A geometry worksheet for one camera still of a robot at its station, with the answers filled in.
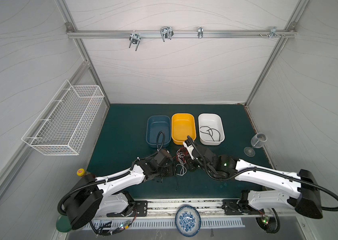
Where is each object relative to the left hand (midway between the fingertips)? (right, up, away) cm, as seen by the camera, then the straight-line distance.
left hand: (176, 169), depth 82 cm
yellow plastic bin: (+5, +23, +21) cm, 32 cm away
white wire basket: (-54, +24, -14) cm, 60 cm away
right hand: (+5, +10, -6) cm, 13 cm away
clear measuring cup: (+47, +15, +2) cm, 50 cm away
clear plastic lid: (+47, +7, +11) cm, 49 cm away
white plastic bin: (+29, +26, +27) cm, 47 cm away
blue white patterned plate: (+5, -21, -12) cm, 24 cm away
